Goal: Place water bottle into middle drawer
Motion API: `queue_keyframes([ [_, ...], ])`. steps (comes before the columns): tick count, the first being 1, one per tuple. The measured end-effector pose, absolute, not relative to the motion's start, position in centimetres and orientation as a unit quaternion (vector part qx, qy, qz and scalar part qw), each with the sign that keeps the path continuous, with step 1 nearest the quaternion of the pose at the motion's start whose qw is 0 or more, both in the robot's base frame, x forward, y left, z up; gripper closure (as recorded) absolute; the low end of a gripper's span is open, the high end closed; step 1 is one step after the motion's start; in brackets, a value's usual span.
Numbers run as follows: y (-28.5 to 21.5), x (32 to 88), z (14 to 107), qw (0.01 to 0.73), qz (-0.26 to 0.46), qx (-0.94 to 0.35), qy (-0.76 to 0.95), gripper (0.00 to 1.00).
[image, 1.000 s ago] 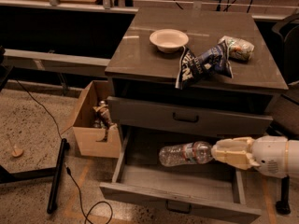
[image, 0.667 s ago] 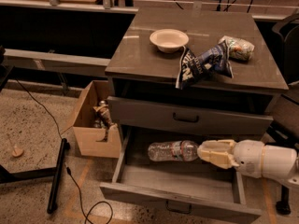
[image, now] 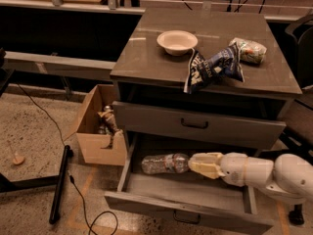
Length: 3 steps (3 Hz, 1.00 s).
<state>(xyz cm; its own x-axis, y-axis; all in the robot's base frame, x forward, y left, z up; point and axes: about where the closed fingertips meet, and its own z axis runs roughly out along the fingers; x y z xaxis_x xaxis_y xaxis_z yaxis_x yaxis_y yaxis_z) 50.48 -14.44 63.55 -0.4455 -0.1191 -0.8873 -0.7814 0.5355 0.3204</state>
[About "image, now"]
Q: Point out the grey drawer cabinet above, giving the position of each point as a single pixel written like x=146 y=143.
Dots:
x=144 y=74

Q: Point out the clear plastic water bottle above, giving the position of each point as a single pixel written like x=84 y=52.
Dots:
x=170 y=163

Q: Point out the grey metal bench rail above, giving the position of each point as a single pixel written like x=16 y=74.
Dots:
x=62 y=66

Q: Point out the small wooden floor stand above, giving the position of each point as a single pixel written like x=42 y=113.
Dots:
x=17 y=159

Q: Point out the blue chip bag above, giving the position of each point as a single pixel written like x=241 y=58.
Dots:
x=203 y=72

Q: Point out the grey bottom drawer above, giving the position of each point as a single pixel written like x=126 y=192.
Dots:
x=187 y=197

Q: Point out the grey middle drawer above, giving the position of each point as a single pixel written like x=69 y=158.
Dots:
x=219 y=129

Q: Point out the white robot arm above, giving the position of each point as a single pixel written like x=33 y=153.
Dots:
x=289 y=178

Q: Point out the crumpled items in box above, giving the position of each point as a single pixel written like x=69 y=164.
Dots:
x=107 y=124

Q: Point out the green white snack bag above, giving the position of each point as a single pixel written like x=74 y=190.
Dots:
x=250 y=51

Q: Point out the white bowl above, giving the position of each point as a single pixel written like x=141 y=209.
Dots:
x=177 y=42

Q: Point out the black table leg base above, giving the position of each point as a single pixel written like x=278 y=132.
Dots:
x=55 y=180

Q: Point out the grey drawer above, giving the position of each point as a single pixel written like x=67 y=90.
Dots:
x=187 y=197
x=219 y=129

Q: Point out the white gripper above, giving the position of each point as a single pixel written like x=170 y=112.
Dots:
x=232 y=167

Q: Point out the black office chair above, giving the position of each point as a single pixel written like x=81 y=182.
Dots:
x=297 y=46

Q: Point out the cardboard box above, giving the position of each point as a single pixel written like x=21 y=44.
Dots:
x=96 y=148

